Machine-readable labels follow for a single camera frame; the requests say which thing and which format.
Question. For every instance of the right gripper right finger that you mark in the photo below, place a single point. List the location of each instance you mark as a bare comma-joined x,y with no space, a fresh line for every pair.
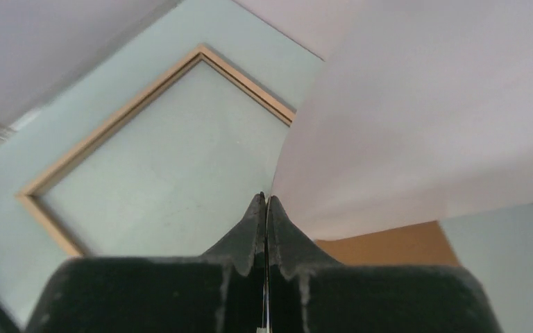
309,291

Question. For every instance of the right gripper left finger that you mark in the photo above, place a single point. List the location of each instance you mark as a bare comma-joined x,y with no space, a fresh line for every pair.
220,290

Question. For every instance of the wooden picture frame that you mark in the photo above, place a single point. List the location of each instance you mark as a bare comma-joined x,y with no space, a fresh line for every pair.
29,194

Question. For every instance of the landscape photo print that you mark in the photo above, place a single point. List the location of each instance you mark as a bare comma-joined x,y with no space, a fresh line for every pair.
424,112

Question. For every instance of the clear acrylic sheet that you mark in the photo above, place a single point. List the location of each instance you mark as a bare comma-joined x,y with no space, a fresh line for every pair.
177,177

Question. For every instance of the brown backing board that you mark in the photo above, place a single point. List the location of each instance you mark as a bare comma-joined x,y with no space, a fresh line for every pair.
420,244

